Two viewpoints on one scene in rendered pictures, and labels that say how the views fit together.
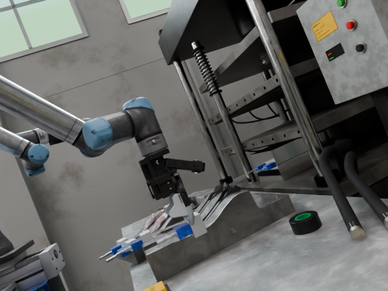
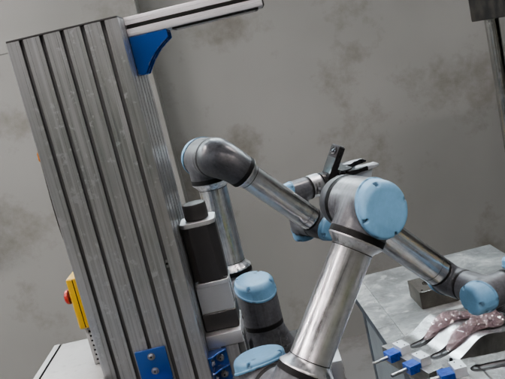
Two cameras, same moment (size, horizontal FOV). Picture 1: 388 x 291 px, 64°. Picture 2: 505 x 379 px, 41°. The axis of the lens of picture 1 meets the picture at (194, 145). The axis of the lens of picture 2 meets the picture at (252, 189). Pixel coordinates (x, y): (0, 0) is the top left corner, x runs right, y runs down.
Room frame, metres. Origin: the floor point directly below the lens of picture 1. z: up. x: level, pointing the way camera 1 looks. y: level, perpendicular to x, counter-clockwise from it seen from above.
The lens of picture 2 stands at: (-0.71, 0.29, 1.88)
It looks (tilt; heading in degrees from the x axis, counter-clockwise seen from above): 11 degrees down; 14
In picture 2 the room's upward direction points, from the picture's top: 13 degrees counter-clockwise
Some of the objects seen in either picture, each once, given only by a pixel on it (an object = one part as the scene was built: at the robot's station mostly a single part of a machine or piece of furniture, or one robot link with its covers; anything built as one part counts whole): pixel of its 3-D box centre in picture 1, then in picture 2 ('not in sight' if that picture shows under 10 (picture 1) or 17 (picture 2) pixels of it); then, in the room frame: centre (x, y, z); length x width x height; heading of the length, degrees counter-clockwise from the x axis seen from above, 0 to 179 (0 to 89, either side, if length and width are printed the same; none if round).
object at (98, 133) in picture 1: (106, 132); (482, 291); (0.80, 0.20, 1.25); 0.11 x 0.11 x 0.08; 36
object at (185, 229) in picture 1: (179, 232); not in sight; (0.84, 0.12, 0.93); 0.13 x 0.05 x 0.05; 106
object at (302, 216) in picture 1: (305, 222); not in sight; (0.86, -0.20, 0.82); 0.08 x 0.08 x 0.04
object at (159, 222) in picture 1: (167, 213); (465, 320); (1.41, 0.23, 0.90); 0.26 x 0.18 x 0.08; 124
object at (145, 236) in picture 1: (134, 246); (443, 377); (1.08, 0.32, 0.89); 0.13 x 0.05 x 0.05; 106
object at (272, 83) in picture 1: (287, 85); not in sight; (1.93, -0.68, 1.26); 1.10 x 0.74 x 0.05; 16
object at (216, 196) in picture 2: not in sight; (222, 225); (1.17, 0.88, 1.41); 0.15 x 0.12 x 0.55; 39
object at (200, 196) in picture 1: (171, 222); (467, 332); (1.42, 0.23, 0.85); 0.50 x 0.26 x 0.11; 124
